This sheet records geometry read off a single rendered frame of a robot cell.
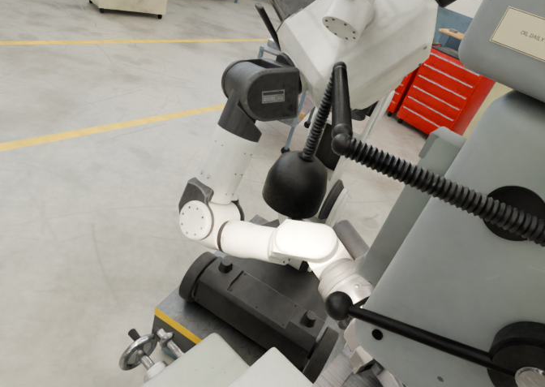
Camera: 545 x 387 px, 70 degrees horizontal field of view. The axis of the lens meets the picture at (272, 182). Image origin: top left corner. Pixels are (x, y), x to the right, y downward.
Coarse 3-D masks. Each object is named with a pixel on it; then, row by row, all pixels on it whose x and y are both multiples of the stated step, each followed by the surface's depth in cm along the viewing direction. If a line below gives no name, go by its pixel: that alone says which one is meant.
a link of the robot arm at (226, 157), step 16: (208, 144) 78; (224, 144) 75; (240, 144) 75; (256, 144) 79; (208, 160) 77; (224, 160) 76; (240, 160) 77; (208, 176) 77; (224, 176) 77; (240, 176) 80; (192, 192) 78; (208, 192) 77; (224, 192) 78; (192, 208) 76; (208, 208) 76; (192, 224) 76; (208, 224) 75
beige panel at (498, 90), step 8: (496, 88) 186; (504, 88) 184; (512, 88) 182; (488, 96) 189; (496, 96) 187; (488, 104) 190; (480, 112) 193; (472, 120) 197; (472, 128) 198; (464, 136) 201
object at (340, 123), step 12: (336, 72) 36; (336, 84) 32; (336, 96) 30; (348, 96) 31; (336, 108) 28; (348, 108) 28; (336, 120) 26; (348, 120) 26; (336, 132) 25; (348, 132) 25
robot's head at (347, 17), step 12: (336, 0) 59; (348, 0) 58; (360, 0) 58; (372, 0) 60; (336, 12) 59; (348, 12) 58; (360, 12) 59; (372, 12) 61; (324, 24) 63; (336, 24) 61; (348, 24) 59; (360, 24) 59; (372, 24) 66; (348, 36) 63
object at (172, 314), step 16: (256, 224) 203; (224, 256) 178; (176, 288) 157; (160, 304) 149; (176, 304) 150; (192, 304) 152; (160, 320) 149; (176, 320) 145; (192, 320) 147; (208, 320) 149; (224, 320) 150; (176, 336) 148; (192, 336) 143; (224, 336) 145; (240, 336) 147; (320, 336) 157; (240, 352) 141; (256, 352) 143; (336, 352) 153
